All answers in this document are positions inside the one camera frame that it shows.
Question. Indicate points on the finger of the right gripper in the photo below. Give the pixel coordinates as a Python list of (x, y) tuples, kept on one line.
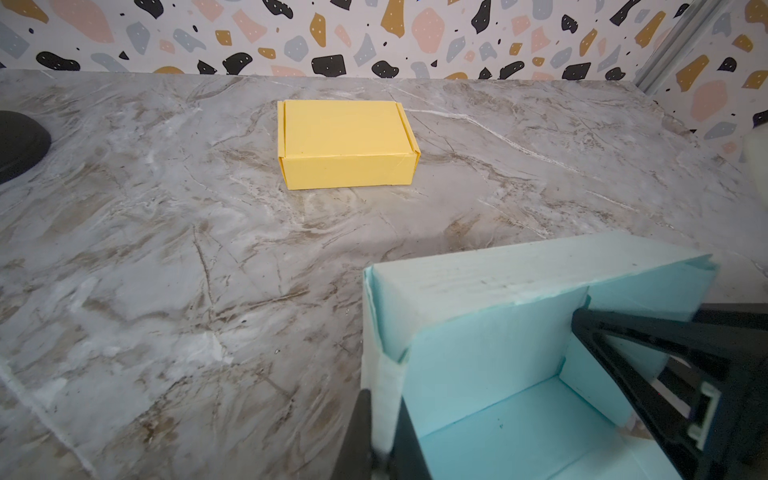
[(699, 386)]

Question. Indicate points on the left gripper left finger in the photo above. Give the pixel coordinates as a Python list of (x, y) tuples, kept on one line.
[(355, 459)]

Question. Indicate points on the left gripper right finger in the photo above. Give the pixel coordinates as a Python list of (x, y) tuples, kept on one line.
[(406, 459)]

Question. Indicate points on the light blue paper box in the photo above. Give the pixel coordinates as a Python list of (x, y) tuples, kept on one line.
[(477, 347)]

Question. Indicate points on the yellow paper box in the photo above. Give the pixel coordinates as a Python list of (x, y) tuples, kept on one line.
[(325, 144)]

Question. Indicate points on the black microphone stand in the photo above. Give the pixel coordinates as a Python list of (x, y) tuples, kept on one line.
[(24, 143)]

